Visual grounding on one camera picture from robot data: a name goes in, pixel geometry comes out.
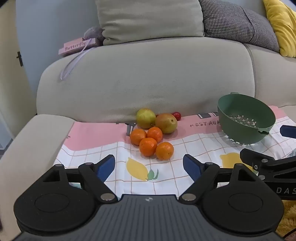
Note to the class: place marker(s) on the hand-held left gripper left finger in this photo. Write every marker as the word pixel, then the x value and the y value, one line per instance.
pixel 105 168

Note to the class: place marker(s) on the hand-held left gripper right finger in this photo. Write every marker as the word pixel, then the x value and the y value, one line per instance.
pixel 192 168

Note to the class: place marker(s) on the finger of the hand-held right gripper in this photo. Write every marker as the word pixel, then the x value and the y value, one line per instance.
pixel 289 131
pixel 256 156

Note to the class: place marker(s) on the orange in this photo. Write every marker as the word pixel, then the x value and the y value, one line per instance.
pixel 164 151
pixel 138 137
pixel 148 146
pixel 155 134

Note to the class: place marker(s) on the green colander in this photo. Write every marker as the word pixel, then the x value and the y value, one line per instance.
pixel 231 129

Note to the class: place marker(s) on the yellow-red mango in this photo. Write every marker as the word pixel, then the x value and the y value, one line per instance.
pixel 166 123

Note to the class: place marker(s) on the yellow-green pear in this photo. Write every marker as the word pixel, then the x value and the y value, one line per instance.
pixel 146 118

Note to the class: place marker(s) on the yellow fluffy rug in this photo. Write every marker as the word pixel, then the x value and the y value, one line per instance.
pixel 289 220

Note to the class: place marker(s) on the printed checked cloth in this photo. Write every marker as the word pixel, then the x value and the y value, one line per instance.
pixel 111 134

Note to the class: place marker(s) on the red cherry tomato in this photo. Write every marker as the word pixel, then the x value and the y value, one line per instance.
pixel 177 115

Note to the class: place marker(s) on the beige sofa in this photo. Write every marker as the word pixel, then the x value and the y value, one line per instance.
pixel 150 81

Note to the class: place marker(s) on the yellow cushion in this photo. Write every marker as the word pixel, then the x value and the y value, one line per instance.
pixel 284 25

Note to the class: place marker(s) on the purple ribbon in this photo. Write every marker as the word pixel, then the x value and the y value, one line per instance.
pixel 69 66

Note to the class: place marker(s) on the cream door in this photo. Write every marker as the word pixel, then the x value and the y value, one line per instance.
pixel 11 92

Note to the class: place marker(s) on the houndstooth cushion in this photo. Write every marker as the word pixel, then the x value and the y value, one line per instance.
pixel 235 23

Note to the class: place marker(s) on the pink box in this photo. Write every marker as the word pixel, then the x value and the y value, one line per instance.
pixel 76 46

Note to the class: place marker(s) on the purple plush toy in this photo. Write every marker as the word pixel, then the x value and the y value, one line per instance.
pixel 93 33

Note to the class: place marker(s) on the beige cushion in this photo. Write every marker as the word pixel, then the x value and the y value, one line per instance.
pixel 148 20

